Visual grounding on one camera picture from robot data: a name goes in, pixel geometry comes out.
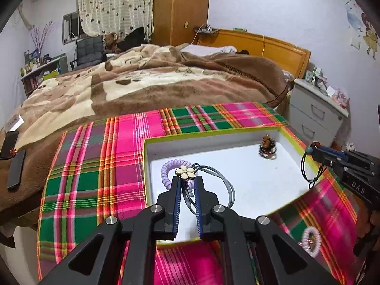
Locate purple dried flowers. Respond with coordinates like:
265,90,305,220
30,20,55,55

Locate pink spiral hair tie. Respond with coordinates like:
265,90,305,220
301,226,322,254

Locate brown beaded bracelet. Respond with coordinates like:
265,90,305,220
258,134,278,159

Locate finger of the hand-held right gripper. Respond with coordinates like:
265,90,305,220
310,143,349,159
316,154,345,174

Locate white box with green rim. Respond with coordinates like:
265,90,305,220
143,125,327,245

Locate grey chair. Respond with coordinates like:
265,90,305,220
71,36,106,71

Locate black remote control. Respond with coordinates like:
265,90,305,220
6,149,27,192

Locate black bag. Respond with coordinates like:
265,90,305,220
116,27,149,52

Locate power strip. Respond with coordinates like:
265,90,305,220
194,24,220,34

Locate grey nightstand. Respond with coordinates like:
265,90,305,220
289,78,349,149

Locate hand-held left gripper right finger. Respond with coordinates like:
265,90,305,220
194,176,339,285

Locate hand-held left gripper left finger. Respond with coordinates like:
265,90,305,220
38,176,181,285

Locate white card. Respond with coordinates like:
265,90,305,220
5,113,25,133

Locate pink green plaid cloth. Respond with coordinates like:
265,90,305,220
37,101,360,285

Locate white pillow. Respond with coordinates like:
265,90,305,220
181,44,236,56

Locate black hair tie teal bead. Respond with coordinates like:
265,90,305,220
300,145,327,190

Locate brown beige blanket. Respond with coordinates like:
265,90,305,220
0,44,290,235

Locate purple spiral hair tie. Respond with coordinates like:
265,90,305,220
161,160,196,189

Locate patterned white curtain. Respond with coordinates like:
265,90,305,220
76,0,155,38

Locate window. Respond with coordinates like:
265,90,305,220
62,11,85,46

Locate white desk with bottles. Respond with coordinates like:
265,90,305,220
20,53,69,97

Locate brown teddy bear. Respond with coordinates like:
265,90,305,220
104,32,119,53

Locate cream flower grey hair tie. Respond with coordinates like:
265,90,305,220
174,163,236,214

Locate cartoon wall decal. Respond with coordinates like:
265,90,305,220
300,0,380,63

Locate black smartphone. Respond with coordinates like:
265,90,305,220
0,131,20,160

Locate wooden wardrobe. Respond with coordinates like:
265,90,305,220
153,0,211,46

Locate wooden bed headboard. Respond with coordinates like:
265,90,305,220
196,29,312,79

